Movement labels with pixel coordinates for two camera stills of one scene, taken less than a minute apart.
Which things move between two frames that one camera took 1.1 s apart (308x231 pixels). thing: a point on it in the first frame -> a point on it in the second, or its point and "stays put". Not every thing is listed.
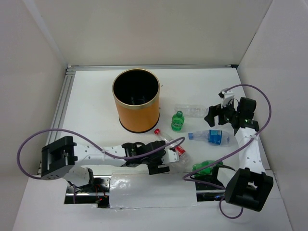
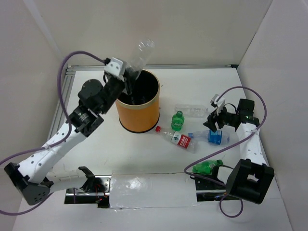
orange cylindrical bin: [136, 93] stays put
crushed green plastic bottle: [207, 170] stays put
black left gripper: [153, 168] -> [127, 83]
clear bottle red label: [184, 164] -> [180, 140]
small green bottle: [177, 121] stays put
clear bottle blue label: [219, 137] stays put
